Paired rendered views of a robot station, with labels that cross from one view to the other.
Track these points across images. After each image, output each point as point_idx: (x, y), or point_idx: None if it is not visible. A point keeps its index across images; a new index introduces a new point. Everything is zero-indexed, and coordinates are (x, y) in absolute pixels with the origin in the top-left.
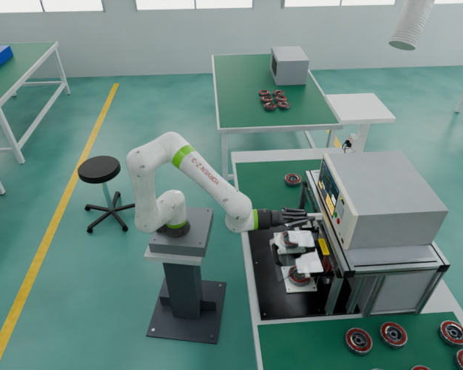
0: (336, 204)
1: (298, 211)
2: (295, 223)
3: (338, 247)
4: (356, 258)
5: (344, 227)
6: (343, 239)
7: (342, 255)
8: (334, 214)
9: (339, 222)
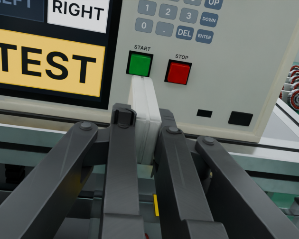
0: (120, 13)
1: (78, 160)
2: (295, 230)
3: (252, 150)
4: (278, 129)
5: (247, 59)
6: (249, 108)
7: (288, 151)
8: (139, 64)
9: (193, 69)
